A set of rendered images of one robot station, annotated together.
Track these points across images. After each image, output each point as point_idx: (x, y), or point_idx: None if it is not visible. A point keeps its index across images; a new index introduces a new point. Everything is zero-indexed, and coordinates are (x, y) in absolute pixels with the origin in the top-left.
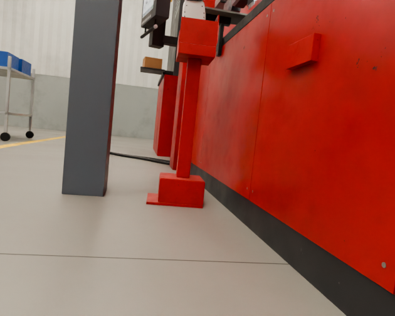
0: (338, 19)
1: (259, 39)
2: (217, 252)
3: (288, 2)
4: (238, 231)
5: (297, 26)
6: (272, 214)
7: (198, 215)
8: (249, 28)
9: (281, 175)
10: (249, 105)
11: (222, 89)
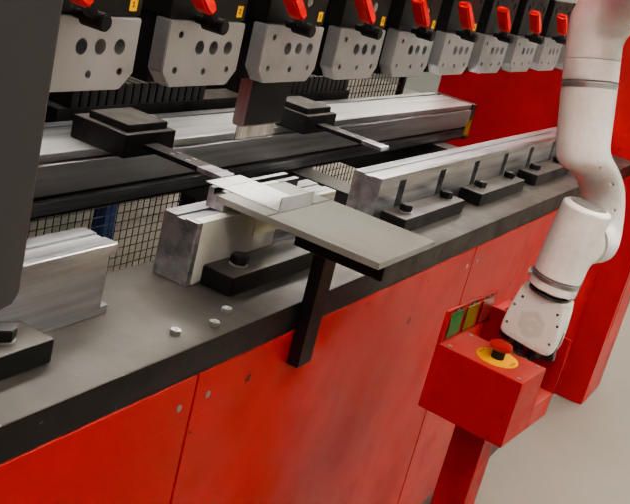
0: (519, 287)
1: (447, 303)
2: None
3: (494, 257)
4: None
5: (495, 289)
6: (426, 497)
7: None
8: (428, 281)
9: (445, 449)
10: (408, 414)
11: (310, 443)
